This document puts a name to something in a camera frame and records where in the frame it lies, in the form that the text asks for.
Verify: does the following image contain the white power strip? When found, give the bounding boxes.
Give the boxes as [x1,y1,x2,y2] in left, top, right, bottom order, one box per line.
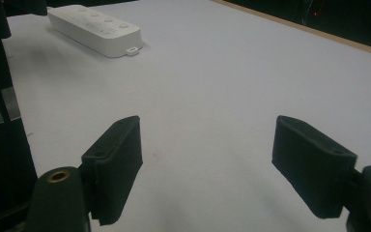
[46,4,145,59]

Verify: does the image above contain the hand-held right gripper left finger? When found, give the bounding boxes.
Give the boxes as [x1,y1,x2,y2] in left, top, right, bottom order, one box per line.
[79,115,144,226]

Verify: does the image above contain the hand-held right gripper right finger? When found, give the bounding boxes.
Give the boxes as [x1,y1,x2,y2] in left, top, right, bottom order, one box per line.
[271,114,358,219]

